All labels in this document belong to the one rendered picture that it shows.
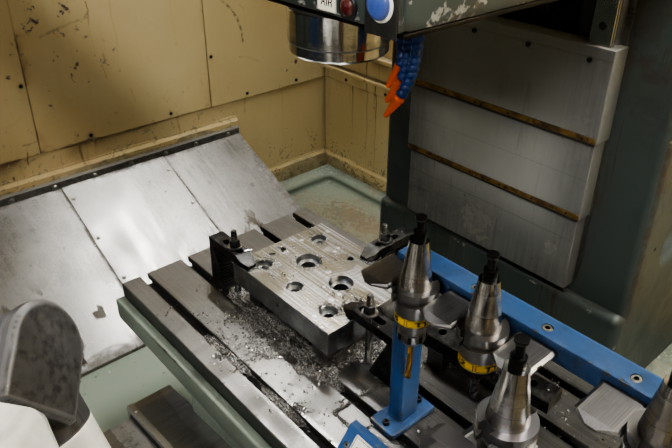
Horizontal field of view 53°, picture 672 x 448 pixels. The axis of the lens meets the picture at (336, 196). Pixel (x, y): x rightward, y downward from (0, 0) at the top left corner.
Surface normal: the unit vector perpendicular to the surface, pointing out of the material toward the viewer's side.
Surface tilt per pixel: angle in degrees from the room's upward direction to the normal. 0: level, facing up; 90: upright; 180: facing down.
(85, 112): 90
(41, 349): 66
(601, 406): 0
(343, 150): 90
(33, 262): 24
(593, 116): 90
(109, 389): 0
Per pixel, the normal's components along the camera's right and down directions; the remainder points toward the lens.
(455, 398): 0.00, -0.88
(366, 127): -0.75, 0.31
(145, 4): 0.66, 0.36
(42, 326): 0.91, -0.31
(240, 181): 0.27, -0.65
